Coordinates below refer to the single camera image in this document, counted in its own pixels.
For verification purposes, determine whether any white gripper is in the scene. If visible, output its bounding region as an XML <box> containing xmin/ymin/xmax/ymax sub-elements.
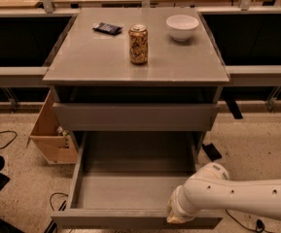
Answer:
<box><xmin>166</xmin><ymin>186</ymin><xmax>198</xmax><ymax>224</ymax></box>

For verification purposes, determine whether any grey drawer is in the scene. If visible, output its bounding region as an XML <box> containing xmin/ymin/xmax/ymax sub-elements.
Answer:
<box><xmin>52</xmin><ymin>131</ymin><xmax>222</xmax><ymax>230</ymax></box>
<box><xmin>53</xmin><ymin>103</ymin><xmax>219</xmax><ymax>132</ymax></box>

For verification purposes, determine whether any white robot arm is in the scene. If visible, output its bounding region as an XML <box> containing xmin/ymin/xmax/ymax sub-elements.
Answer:
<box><xmin>167</xmin><ymin>162</ymin><xmax>281</xmax><ymax>224</ymax></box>

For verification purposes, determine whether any grey top drawer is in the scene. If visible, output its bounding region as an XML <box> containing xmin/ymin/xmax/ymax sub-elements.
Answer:
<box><xmin>53</xmin><ymin>103</ymin><xmax>219</xmax><ymax>132</ymax></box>

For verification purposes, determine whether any grey drawer cabinet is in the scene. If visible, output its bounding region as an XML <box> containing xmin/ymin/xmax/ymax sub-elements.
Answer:
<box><xmin>44</xmin><ymin>8</ymin><xmax>229</xmax><ymax>145</ymax></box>

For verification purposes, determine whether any black power adapter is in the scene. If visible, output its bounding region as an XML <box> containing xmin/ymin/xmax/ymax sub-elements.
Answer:
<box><xmin>202</xmin><ymin>144</ymin><xmax>222</xmax><ymax>161</ymax></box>

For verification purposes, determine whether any black bar on floor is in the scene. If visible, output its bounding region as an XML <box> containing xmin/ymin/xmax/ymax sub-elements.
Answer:
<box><xmin>44</xmin><ymin>202</ymin><xmax>66</xmax><ymax>233</ymax></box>

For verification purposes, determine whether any cardboard box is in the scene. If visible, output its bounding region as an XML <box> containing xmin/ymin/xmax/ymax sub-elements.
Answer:
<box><xmin>29</xmin><ymin>92</ymin><xmax>78</xmax><ymax>164</ymax></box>

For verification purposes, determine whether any gold patterned soda can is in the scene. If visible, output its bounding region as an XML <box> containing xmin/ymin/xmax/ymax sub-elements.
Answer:
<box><xmin>128</xmin><ymin>24</ymin><xmax>148</xmax><ymax>64</ymax></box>

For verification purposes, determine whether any white ceramic bowl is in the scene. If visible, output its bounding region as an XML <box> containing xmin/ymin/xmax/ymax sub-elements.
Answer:
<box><xmin>166</xmin><ymin>15</ymin><xmax>199</xmax><ymax>42</ymax></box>

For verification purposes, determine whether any dark blue snack packet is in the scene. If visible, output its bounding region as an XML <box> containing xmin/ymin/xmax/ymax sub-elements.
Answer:
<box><xmin>92</xmin><ymin>22</ymin><xmax>123</xmax><ymax>36</ymax></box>

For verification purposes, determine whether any black cable right floor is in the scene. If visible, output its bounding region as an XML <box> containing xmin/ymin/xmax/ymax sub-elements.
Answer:
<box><xmin>225</xmin><ymin>209</ymin><xmax>281</xmax><ymax>233</ymax></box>

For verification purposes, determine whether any black cable floor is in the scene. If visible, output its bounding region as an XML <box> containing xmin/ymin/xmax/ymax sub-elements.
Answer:
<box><xmin>225</xmin><ymin>209</ymin><xmax>281</xmax><ymax>233</ymax></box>
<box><xmin>0</xmin><ymin>116</ymin><xmax>18</xmax><ymax>150</ymax></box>

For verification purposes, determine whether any black cable bottom left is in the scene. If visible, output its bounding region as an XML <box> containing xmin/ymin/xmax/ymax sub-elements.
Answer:
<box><xmin>49</xmin><ymin>192</ymin><xmax>70</xmax><ymax>212</ymax></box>

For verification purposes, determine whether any grey metal rail frame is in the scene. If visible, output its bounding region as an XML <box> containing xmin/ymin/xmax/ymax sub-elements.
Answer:
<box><xmin>0</xmin><ymin>0</ymin><xmax>281</xmax><ymax>112</ymax></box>

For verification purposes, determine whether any black cable left floor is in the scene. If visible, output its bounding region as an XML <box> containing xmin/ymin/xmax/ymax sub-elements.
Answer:
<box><xmin>0</xmin><ymin>116</ymin><xmax>18</xmax><ymax>150</ymax></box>

